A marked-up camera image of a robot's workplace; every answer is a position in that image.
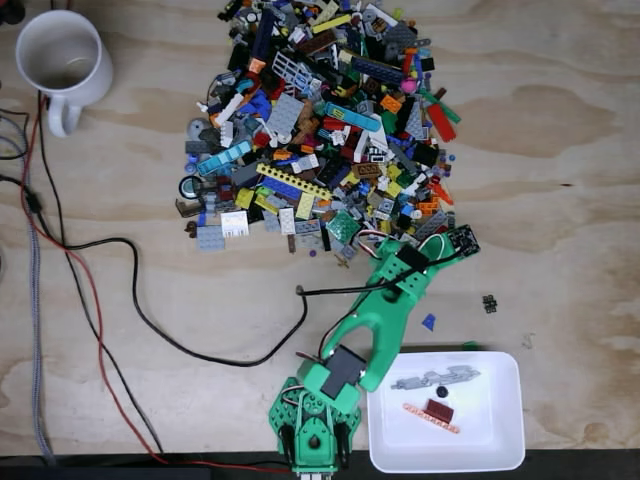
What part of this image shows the green square Lego plate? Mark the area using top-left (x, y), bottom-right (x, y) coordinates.
top-left (324, 209), bottom-right (362, 245)

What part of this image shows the pale yellow Lego plate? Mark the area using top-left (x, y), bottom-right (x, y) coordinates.
top-left (294, 192), bottom-right (316, 220)

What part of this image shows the grey long Lego piece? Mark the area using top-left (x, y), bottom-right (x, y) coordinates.
top-left (389, 364), bottom-right (484, 392)

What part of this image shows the dark red Lego plate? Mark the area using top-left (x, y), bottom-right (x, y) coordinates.
top-left (423, 398), bottom-right (455, 424)

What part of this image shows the red large Lego plate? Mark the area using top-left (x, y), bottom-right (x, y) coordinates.
top-left (424, 102), bottom-right (459, 144)

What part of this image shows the cyan long Lego piece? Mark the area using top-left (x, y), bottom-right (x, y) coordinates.
top-left (324, 102), bottom-right (381, 131)

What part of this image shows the white Lego plate with clips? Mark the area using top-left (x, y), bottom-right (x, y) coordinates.
top-left (220, 210), bottom-right (250, 240)

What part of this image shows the grey large Lego plate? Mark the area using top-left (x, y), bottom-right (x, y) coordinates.
top-left (196, 225), bottom-right (225, 252)

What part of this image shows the grey Lego wedge plate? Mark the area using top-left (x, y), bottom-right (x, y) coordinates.
top-left (267, 93), bottom-right (304, 136)

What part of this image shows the navy long Lego plate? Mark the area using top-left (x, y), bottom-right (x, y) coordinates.
top-left (352, 54), bottom-right (405, 86)

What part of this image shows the light blue long Lego piece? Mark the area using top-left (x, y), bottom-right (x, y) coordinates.
top-left (197, 140), bottom-right (251, 176)

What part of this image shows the white plastic bin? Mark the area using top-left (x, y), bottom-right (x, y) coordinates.
top-left (366, 351), bottom-right (526, 474)

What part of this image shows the white Lego lattice window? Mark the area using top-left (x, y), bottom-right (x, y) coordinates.
top-left (272, 51), bottom-right (311, 94)

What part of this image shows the dark grey Lego plate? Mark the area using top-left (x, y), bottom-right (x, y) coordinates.
top-left (384, 22), bottom-right (417, 44)

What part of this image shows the dark brown long Lego plate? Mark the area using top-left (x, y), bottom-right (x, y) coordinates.
top-left (294, 30), bottom-right (339, 56)

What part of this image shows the yellow long Lego tile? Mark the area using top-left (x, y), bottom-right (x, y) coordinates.
top-left (312, 13), bottom-right (353, 34)

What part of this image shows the dark blue long Lego brick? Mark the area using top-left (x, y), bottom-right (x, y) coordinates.
top-left (252, 9), bottom-right (275, 59)

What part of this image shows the yellow long Technic beam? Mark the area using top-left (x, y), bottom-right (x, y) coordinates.
top-left (255, 162), bottom-right (334, 201)

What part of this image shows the orange Technic beam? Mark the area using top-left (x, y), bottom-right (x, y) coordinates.
top-left (402, 402), bottom-right (461, 435)

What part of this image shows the white ceramic mug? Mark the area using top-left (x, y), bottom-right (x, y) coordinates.
top-left (14, 9), bottom-right (114, 139)

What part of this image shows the black camera circuit board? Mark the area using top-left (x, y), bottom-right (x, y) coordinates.
top-left (446, 224), bottom-right (482, 261)

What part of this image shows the thick black cable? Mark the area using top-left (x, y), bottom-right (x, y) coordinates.
top-left (37, 92), bottom-right (451, 367)

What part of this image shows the thin black cable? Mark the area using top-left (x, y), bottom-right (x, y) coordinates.
top-left (64, 247), bottom-right (166, 456)

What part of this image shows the red wire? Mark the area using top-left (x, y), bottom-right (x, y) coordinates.
top-left (19, 94), bottom-right (294, 474)

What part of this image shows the grey braided cable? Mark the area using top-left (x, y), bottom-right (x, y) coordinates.
top-left (0, 114), bottom-right (56, 466)

